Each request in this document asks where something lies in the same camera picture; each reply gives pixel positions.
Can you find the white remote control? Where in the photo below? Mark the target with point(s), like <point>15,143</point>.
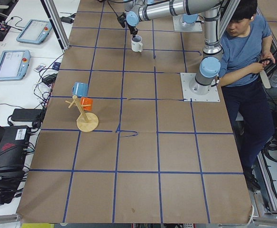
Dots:
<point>40,67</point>

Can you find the black computer case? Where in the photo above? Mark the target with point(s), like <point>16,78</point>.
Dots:
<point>14,147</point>

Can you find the lower teach pendant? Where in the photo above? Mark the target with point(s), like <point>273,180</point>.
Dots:
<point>14,64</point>

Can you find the black power adapter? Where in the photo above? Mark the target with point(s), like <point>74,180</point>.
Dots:
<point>26,115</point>

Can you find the white mug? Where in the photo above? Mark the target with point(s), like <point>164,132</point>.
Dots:
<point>136,43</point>

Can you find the person in blue shirt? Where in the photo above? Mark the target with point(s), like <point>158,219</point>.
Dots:
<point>246,43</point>

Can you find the orange mug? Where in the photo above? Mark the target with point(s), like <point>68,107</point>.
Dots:
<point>86,103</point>

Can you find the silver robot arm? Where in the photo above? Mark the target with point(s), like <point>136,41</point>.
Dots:
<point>216,15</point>

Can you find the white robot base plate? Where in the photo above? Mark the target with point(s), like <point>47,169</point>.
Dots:
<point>194,92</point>

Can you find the teach pendant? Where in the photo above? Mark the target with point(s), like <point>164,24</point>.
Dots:
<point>35,32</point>
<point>14,64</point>

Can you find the upper teach pendant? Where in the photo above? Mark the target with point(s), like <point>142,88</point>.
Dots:
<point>35,32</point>

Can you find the blue mug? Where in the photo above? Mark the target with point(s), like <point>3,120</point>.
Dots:
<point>80,89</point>

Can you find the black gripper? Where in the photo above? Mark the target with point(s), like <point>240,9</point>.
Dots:
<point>133,30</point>

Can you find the aluminium frame post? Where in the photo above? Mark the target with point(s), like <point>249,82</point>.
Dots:
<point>53,16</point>

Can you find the wooden mug tree stand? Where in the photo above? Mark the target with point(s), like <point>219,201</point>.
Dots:
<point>87,121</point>

